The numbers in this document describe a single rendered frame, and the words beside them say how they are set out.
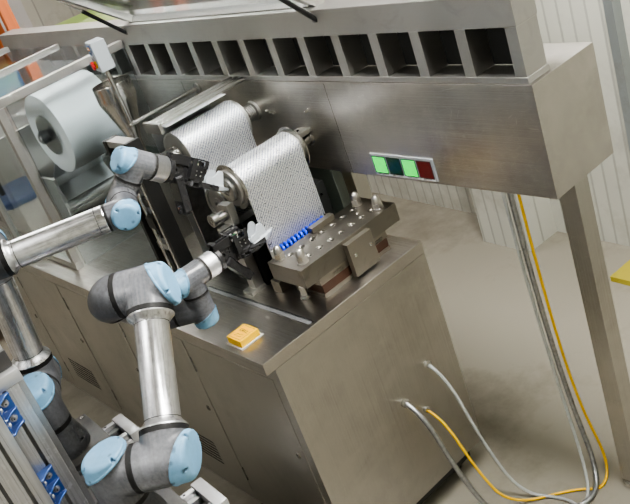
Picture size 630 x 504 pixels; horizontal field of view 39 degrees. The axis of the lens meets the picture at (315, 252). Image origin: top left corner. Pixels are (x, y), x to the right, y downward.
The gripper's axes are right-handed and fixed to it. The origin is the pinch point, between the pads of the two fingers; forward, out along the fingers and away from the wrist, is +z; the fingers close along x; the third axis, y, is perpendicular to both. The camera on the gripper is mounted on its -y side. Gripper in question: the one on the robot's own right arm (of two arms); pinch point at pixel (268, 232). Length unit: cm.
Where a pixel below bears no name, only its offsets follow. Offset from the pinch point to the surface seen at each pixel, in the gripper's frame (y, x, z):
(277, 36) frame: 49, 5, 30
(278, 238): -3.5, -0.3, 2.3
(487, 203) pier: -85, 64, 156
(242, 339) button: -16.6, -13.2, -28.3
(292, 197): 5.3, -0.3, 12.1
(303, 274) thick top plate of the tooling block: -7.3, -19.9, -6.0
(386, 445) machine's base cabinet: -71, -26, -4
